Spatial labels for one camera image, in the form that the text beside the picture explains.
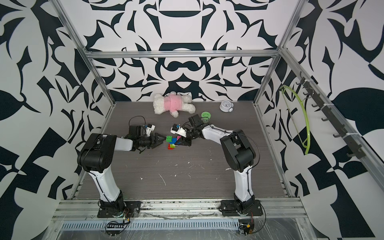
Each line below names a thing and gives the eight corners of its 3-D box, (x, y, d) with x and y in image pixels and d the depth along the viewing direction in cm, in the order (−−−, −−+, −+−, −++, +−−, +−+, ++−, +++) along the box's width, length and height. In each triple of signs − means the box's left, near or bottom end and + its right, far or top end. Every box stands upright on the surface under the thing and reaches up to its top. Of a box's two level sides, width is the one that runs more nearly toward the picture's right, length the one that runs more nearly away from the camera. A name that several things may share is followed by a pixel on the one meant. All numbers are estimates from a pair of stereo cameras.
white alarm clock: (220, 112, 115) (221, 109, 112) (219, 103, 121) (219, 100, 118) (233, 112, 115) (234, 109, 112) (231, 103, 121) (232, 100, 118)
